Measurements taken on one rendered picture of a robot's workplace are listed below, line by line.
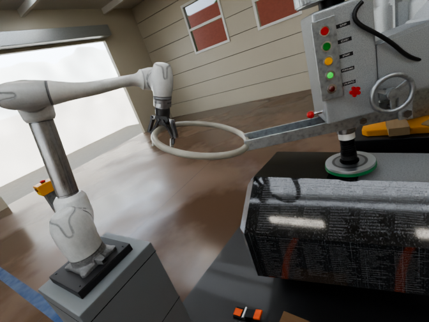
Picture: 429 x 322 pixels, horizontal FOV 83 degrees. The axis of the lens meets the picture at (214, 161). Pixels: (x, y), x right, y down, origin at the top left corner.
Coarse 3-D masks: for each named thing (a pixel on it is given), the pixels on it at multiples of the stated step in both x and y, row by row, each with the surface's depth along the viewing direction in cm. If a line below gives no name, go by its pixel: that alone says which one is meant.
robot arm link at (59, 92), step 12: (144, 72) 123; (48, 84) 95; (60, 84) 97; (72, 84) 100; (84, 84) 102; (96, 84) 106; (108, 84) 111; (120, 84) 117; (132, 84) 124; (144, 84) 124; (60, 96) 98; (72, 96) 101; (84, 96) 104
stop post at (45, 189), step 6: (48, 180) 183; (36, 186) 178; (42, 186) 177; (48, 186) 179; (36, 192) 183; (42, 192) 177; (48, 192) 179; (54, 192) 184; (48, 198) 181; (54, 198) 184; (54, 210) 187
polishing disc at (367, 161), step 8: (360, 152) 120; (328, 160) 123; (336, 160) 120; (360, 160) 114; (368, 160) 112; (328, 168) 117; (336, 168) 114; (344, 168) 112; (352, 168) 110; (360, 168) 108; (368, 168) 107
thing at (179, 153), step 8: (160, 128) 125; (224, 128) 138; (232, 128) 135; (152, 136) 113; (240, 136) 129; (160, 144) 105; (168, 152) 102; (176, 152) 100; (184, 152) 100; (192, 152) 100; (224, 152) 102; (232, 152) 104; (240, 152) 107
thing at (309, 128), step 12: (384, 108) 109; (312, 120) 116; (348, 120) 103; (360, 120) 102; (372, 120) 102; (384, 120) 101; (252, 132) 122; (264, 132) 121; (276, 132) 120; (288, 132) 109; (300, 132) 108; (312, 132) 107; (324, 132) 106; (252, 144) 113; (264, 144) 112
